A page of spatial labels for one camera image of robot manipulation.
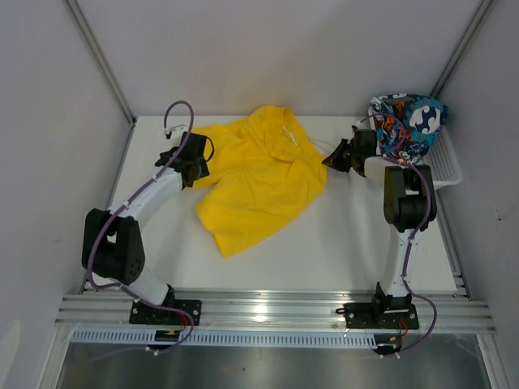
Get yellow shorts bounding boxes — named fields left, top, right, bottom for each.
left=193, top=105, right=327, bottom=258

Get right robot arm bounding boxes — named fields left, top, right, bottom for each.
left=323, top=126, right=437, bottom=327

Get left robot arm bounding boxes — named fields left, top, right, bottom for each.
left=82, top=131, right=215, bottom=324

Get patterned blue orange shorts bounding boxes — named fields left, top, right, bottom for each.
left=368, top=93, right=450, bottom=164

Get white plastic basket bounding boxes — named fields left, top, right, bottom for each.
left=365, top=115, right=463, bottom=190

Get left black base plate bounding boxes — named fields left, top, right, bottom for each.
left=129, top=300, right=202, bottom=327

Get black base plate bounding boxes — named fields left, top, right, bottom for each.
left=335, top=302, right=419, bottom=330
left=129, top=300, right=202, bottom=327

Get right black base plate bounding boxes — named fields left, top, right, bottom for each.
left=335, top=302, right=419, bottom=330

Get white slotted cable duct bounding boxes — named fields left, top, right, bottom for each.
left=71, top=327, right=397, bottom=349

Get aluminium mounting rail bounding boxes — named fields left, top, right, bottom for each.
left=54, top=289, right=496, bottom=335

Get left aluminium frame post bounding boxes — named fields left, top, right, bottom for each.
left=62, top=0, right=136, bottom=125

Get aluminium frame post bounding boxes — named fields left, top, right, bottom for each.
left=62, top=0, right=136, bottom=125
left=430, top=0, right=497, bottom=99

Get right aluminium frame post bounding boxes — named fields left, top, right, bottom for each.
left=430, top=0, right=497, bottom=99

